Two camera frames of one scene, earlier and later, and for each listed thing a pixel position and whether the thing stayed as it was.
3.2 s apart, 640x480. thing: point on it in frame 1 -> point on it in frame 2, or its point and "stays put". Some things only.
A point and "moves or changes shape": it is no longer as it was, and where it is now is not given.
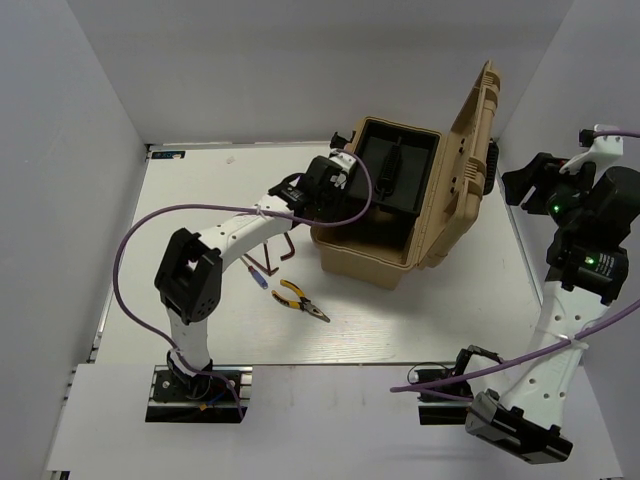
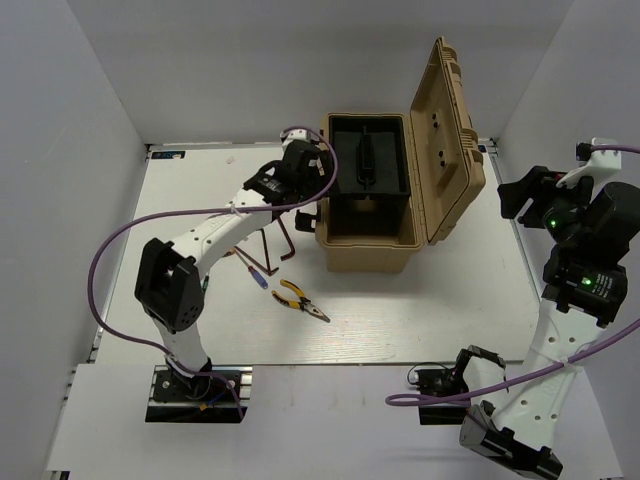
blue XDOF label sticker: (169, 155) stays put
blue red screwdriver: (258, 278) stays put
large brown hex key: (290, 244) stays put
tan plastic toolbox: (379, 248) moves or changes shape
